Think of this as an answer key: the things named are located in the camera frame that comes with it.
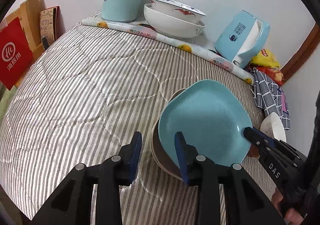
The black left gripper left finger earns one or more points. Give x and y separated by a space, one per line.
71 201

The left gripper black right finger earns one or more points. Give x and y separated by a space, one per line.
257 138

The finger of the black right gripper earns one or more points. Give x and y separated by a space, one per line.
245 202

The light blue square plate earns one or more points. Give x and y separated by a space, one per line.
211 119

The person's right hand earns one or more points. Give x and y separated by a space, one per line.
292 217

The small white bowl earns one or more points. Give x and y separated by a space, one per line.
273 127

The grey checked cloth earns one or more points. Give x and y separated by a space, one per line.
269 97

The red snack bag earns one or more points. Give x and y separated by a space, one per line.
274 73

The yellow snack bag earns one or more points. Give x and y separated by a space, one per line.
265 58

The brown rimmed plate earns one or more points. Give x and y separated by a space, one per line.
160 156

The light blue tissue box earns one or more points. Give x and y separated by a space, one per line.
242 39

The grey striped quilt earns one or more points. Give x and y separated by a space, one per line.
83 99

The colourful fruit print mat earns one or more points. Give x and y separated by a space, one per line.
199 51

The large white bowl grey swirls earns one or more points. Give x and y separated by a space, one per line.
171 26

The white bowl red pattern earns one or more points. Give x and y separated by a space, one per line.
178 10

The red paper bag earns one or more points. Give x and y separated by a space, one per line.
15 53

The patterned brown paper bag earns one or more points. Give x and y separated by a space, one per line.
48 25

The brown cardboard box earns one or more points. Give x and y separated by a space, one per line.
29 17

